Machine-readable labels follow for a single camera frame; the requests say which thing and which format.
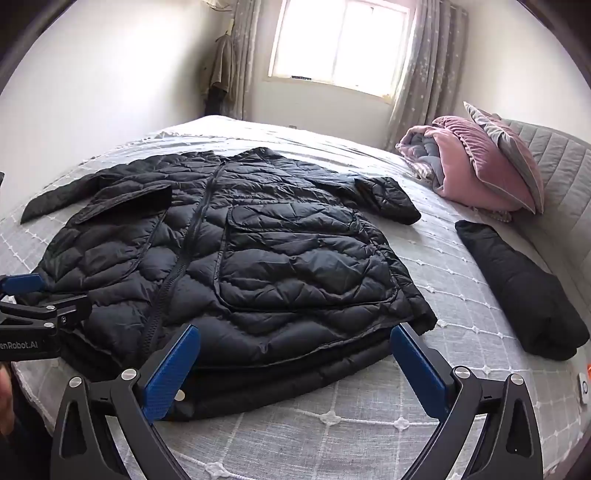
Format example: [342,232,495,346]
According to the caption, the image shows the bed with grey bedspread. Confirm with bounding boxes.
[0,114,591,480]

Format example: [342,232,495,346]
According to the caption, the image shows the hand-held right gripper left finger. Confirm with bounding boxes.
[50,323,201,480]

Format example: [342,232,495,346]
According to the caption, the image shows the pink and grey pillow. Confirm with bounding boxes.
[463,102,546,215]

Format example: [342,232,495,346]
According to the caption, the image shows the small white device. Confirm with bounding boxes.
[577,364,591,407]

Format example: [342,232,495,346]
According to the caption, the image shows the grey patterned curtain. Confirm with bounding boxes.
[228,0,284,121]
[385,0,469,151]

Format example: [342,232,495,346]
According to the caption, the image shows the hanging clothes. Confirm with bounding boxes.
[201,32,236,116]

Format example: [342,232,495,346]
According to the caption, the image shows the pink folded quilt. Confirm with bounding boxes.
[396,115,532,223]

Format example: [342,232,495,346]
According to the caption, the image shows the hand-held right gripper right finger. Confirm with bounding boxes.
[390,323,544,480]

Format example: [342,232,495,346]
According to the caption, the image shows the round grey rug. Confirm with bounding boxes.
[501,117,591,333]

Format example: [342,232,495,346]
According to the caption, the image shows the bright window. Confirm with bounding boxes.
[268,0,411,99]

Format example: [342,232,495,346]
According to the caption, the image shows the black puffer jacket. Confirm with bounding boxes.
[21,147,438,422]

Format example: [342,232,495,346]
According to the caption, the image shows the folded black garment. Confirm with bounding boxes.
[455,220,591,361]

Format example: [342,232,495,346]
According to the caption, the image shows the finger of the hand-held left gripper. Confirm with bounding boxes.
[0,294,93,330]
[0,273,46,296]

